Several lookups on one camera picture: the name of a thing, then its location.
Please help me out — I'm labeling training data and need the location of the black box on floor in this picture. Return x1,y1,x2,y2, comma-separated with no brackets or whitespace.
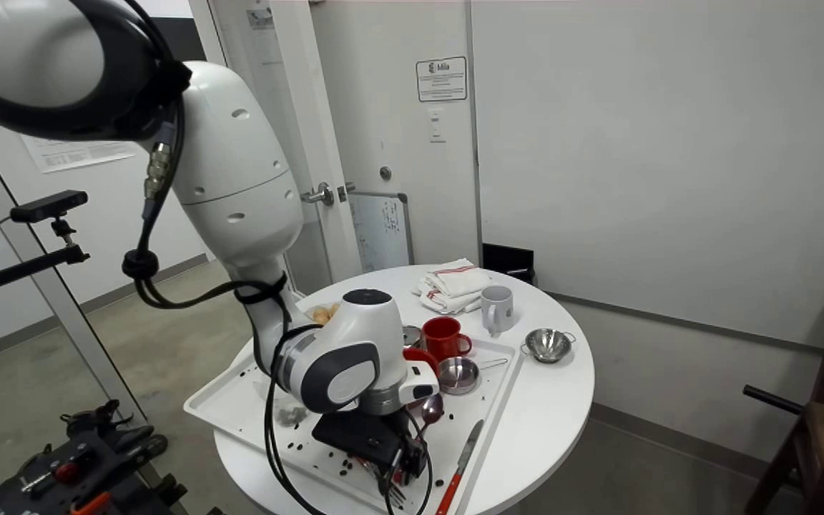
480,243,536,283

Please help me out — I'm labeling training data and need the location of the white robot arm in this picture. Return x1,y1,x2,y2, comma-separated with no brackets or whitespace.
0,0,437,478

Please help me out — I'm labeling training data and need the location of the small steel bowl on table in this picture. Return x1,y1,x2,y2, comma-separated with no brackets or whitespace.
526,328,573,362

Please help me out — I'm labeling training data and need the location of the orange-handled knife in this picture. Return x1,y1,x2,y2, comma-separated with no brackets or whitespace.
434,421,484,515

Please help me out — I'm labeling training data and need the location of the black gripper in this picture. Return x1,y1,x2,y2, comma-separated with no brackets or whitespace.
311,409,427,478

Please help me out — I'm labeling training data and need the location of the dark wooden chair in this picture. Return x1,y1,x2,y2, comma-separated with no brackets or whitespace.
745,352,824,515

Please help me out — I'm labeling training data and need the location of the orange bowl with beans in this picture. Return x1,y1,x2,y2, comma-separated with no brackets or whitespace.
403,346,437,375

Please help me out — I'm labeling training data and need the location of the silver door handle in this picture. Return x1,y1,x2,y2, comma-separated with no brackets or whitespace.
300,183,334,206

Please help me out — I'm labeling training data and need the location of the black tool pile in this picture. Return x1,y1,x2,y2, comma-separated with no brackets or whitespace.
0,399,185,515

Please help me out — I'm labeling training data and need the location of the black camera on tripod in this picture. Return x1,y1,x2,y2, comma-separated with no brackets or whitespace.
0,189,88,285

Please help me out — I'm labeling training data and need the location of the red mug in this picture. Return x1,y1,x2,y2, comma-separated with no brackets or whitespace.
423,318,473,361

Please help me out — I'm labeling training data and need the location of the white rectangular tray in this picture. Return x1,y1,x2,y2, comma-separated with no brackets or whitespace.
184,339,522,515

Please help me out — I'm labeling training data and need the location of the round white table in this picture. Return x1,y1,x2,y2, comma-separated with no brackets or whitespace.
214,271,595,515

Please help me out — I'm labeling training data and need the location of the grey metal mug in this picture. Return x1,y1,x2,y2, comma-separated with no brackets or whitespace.
480,285,516,335

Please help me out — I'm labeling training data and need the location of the wall sign paper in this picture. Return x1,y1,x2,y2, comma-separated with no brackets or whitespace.
416,56,466,102

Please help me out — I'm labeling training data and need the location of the small steel bowl by orange bowl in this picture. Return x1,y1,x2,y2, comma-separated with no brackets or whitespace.
437,358,480,394

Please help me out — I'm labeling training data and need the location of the white red-striped cloth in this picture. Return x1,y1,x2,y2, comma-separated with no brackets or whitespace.
411,258,489,313

